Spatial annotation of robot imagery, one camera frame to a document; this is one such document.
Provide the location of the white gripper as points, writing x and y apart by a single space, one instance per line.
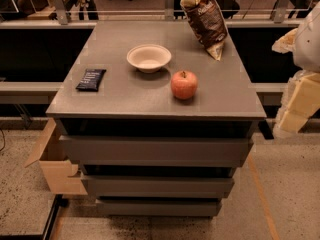
308 47

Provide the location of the grey top drawer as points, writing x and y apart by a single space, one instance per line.
147 151

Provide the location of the grey drawer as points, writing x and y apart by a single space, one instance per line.
158 187
147 151
158 208

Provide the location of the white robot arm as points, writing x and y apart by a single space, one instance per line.
307 46

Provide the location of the grey drawer cabinet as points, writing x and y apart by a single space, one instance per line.
130 103

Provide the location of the dark blue rxbar wrapper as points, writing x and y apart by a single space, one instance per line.
91 80

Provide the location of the grey bottom drawer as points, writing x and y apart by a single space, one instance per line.
158 208

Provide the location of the grey middle drawer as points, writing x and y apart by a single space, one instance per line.
158 187

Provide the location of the metal railing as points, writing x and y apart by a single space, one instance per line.
91 11

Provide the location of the brown chip bag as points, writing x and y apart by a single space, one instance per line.
207 22

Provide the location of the red apple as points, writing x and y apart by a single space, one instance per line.
184 84

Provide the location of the white paper bowl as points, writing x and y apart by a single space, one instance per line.
149 58

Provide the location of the open cardboard box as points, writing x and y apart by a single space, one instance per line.
62 176

